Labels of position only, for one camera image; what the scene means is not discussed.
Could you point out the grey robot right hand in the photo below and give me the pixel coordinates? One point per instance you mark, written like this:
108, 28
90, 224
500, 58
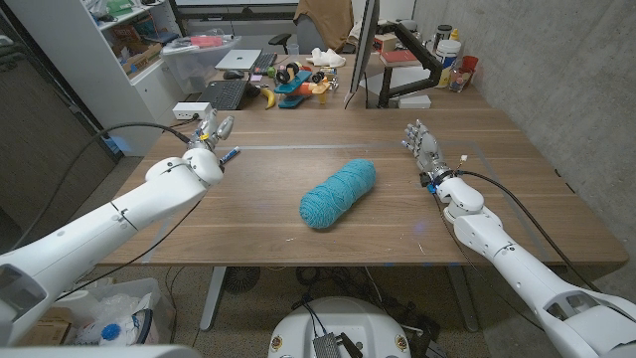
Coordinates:
428, 149

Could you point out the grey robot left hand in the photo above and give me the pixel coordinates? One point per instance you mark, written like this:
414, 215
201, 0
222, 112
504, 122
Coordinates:
211, 134

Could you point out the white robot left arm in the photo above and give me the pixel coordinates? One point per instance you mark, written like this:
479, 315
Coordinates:
99, 229

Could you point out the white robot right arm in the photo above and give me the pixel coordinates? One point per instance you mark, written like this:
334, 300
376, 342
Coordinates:
517, 268

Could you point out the teal yarn skein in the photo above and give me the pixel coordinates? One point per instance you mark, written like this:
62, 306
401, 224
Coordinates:
338, 194

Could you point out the blue marker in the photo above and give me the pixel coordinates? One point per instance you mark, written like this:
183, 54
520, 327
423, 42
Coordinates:
230, 154

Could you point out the white power strip box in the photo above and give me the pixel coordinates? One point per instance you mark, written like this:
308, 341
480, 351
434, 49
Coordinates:
189, 110

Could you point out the large black keyboard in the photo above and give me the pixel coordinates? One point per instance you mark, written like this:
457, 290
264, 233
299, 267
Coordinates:
223, 94

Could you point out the small white flat box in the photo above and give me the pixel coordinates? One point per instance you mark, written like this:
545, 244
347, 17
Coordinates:
414, 102

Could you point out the black computer mouse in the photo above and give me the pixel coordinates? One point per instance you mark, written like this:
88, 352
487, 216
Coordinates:
233, 74

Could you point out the yellow banana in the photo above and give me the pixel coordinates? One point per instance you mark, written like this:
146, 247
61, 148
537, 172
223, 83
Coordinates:
270, 98

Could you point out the clear plastic storage bin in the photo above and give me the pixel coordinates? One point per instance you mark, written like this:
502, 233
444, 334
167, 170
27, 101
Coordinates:
199, 64

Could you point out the clear glass jar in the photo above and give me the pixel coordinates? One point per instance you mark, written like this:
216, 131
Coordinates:
459, 82

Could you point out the silver laptop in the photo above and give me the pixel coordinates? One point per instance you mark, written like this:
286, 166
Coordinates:
238, 58

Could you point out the small black keyboard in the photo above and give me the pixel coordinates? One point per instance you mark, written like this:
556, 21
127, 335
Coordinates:
263, 62

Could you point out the pink packet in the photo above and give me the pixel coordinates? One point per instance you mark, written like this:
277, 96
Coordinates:
206, 41

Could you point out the red cup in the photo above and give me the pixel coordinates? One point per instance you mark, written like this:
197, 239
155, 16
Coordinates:
469, 63

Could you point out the white tub blue label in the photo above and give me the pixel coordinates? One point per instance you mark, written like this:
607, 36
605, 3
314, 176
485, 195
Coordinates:
448, 54

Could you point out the red book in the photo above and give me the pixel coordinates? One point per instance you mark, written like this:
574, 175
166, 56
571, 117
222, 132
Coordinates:
399, 57

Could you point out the blue orange toy airplane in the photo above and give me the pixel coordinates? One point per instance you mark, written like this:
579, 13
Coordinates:
297, 87

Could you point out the cardboard box with print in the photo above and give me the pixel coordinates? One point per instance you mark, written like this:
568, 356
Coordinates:
144, 57

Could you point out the small red white carton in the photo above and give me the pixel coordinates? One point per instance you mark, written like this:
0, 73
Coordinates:
385, 42

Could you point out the black lidded steel bottle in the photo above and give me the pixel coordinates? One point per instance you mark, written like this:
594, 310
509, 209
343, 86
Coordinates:
442, 34

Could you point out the yellow bottle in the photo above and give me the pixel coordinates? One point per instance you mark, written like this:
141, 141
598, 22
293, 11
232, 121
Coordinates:
454, 35

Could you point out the clear plastic cup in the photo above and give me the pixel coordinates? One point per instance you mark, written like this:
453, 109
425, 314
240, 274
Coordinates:
293, 49

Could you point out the computer monitor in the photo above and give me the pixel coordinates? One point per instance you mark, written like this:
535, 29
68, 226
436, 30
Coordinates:
366, 40

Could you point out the grey office chair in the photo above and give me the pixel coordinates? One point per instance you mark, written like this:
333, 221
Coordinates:
308, 40

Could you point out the white crumpled cloth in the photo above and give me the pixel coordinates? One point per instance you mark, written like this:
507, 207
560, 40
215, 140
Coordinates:
325, 58

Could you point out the round black fan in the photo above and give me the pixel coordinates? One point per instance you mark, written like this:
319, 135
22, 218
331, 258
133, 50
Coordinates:
242, 279

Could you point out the grey metal table leg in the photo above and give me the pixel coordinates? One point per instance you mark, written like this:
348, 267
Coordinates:
213, 298
464, 298

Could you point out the green packet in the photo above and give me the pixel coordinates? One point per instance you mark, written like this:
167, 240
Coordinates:
119, 7

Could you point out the brown jacket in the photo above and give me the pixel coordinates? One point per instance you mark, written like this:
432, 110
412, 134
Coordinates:
325, 20

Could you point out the white shelf cabinet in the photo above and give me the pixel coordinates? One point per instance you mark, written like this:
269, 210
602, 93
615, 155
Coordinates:
74, 30

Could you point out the white robot torso base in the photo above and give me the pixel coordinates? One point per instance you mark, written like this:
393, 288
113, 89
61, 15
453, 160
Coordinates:
343, 318

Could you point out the grey finned module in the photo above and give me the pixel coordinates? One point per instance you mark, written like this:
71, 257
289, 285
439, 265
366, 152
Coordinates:
327, 346

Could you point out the brown cardboard box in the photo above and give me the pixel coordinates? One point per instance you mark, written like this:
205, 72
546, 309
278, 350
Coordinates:
47, 328

